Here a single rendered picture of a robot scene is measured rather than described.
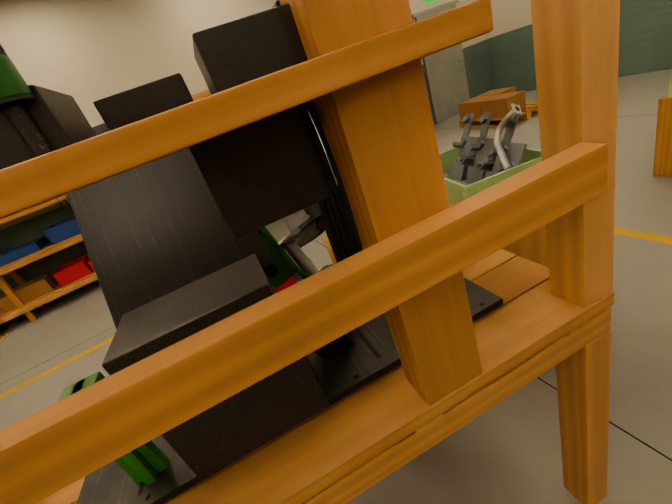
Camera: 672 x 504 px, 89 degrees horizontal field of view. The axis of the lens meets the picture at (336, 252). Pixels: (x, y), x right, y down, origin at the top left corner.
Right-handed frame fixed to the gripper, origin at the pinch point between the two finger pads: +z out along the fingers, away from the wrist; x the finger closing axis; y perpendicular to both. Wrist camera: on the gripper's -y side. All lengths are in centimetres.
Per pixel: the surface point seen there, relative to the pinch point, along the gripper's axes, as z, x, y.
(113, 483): 65, 0, -17
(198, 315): 20.0, 24.5, -9.3
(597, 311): -45, -8, -59
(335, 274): -2.5, 33.5, -21.9
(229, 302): 14.6, 23.7, -10.8
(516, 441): -19, -86, -96
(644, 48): -637, -423, 52
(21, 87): 11, 56, 10
